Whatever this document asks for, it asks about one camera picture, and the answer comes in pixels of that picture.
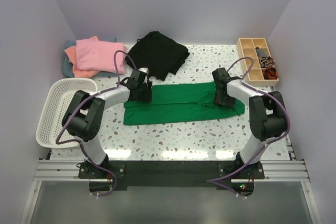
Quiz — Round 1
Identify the green t shirt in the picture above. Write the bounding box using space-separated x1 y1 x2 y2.
123 82 245 126

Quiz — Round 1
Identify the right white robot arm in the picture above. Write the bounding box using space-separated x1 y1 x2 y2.
212 68 290 178

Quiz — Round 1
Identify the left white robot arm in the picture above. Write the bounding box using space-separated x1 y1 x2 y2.
56 68 152 178

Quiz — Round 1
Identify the black folded garment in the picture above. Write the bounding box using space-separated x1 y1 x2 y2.
125 31 190 81

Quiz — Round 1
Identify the wooden compartment organizer box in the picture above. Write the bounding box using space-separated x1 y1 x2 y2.
236 38 279 87

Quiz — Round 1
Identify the grey rolled sock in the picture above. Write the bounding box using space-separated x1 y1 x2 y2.
255 47 268 58

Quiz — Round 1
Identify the black white patterned sock roll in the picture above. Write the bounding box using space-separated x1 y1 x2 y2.
259 56 275 69

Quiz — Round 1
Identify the orange black sock roll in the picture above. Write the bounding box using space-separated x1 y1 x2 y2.
262 67 279 80

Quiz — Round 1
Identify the pink folded t shirt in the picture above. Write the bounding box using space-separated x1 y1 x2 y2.
76 39 125 74

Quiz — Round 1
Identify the salmon folded t shirt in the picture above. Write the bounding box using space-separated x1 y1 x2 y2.
64 45 99 79

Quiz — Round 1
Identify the white perforated laundry basket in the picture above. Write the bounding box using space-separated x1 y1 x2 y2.
35 78 98 148

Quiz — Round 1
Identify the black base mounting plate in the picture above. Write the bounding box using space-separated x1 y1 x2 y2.
78 155 265 192

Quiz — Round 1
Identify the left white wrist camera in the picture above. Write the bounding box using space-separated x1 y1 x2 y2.
139 68 149 74

